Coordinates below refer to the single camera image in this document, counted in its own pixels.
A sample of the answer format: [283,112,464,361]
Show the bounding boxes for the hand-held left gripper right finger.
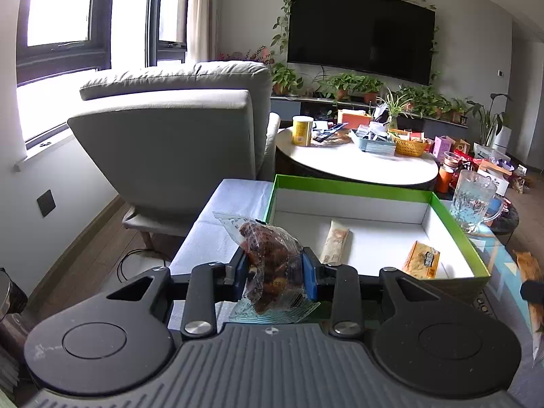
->
[299,246,439,341]

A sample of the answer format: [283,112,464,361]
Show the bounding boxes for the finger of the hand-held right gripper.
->
[520,279,544,303]

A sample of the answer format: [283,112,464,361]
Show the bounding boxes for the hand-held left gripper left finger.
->
[106,248,251,341]

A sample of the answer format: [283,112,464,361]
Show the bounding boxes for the clear packet of brown dried fruit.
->
[212,211,320,324]

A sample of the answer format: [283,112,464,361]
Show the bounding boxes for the green cardboard box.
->
[264,174,491,302]

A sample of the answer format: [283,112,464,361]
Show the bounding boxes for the patterned teal grey mat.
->
[433,199,544,360]

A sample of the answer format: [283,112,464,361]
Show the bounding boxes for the beige snack bar packet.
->
[320,220,352,266]

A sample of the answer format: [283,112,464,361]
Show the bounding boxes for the black round side table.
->
[487,198,520,237]

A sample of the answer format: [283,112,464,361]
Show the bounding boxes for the clear glass mug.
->
[449,170,505,234]

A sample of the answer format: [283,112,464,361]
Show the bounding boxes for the orange snack packet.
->
[402,240,441,280]

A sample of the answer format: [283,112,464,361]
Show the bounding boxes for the round white coffee table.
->
[275,125,439,190]

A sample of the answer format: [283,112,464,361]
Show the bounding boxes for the white cardboard box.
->
[477,165,510,197]

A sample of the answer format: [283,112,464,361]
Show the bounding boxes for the orange jar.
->
[437,165,456,194]

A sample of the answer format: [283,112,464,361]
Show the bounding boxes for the yellow can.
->
[292,116,314,146]

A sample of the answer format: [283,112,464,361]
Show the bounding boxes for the blue plastic tray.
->
[350,129,397,154]

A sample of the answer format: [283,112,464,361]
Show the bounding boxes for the grey armchair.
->
[67,60,282,239]

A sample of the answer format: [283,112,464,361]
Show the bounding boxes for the orange wicker basket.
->
[388,129,428,157]

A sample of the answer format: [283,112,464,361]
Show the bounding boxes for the orange cardboard box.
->
[337,109,371,131]

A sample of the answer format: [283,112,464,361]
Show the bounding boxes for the pink gift box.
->
[432,135,455,159]

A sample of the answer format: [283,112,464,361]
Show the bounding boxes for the tall plant in white pot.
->
[466,92,513,152]

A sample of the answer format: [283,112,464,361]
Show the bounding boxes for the spider plant in vase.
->
[376,88,409,131]

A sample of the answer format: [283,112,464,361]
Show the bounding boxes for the potted green plant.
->
[318,72,384,105]
[271,63,303,97]

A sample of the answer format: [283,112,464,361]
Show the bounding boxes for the row of potted plants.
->
[395,84,469,122]

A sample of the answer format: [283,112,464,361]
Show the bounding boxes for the red flower bunch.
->
[218,46,273,68]

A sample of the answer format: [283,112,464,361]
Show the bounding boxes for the metal trash can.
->
[0,268,29,351]

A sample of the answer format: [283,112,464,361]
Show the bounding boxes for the trailing vine plant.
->
[271,0,441,54]

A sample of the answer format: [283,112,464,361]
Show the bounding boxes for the beige curtain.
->
[187,0,220,65]

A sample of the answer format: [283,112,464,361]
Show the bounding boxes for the dark framed window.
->
[16,0,188,147]

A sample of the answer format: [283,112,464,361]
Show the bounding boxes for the black floor cable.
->
[118,248,171,282]

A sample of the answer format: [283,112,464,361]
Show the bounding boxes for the dark wall socket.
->
[36,189,56,218]

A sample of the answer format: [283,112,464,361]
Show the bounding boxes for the black wall television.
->
[287,0,437,86]

